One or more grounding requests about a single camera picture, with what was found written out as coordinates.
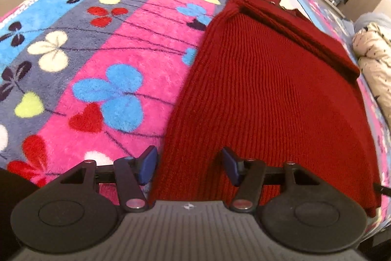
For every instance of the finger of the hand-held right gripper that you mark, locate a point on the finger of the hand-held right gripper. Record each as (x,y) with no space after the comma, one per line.
(383,189)

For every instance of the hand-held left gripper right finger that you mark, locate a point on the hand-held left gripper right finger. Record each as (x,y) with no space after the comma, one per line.
(230,165)

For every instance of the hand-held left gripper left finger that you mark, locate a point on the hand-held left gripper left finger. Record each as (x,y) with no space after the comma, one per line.
(146,164)

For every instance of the red knit sweater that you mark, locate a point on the red knit sweater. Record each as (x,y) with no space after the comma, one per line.
(268,102)

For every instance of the floral striped fleece blanket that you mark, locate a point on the floral striped fleece blanket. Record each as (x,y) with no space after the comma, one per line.
(91,65)

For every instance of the cream star-printed duvet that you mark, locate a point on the cream star-printed duvet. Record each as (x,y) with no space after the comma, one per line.
(375,59)

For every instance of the grey pillow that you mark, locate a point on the grey pillow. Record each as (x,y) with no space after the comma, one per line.
(371,21)

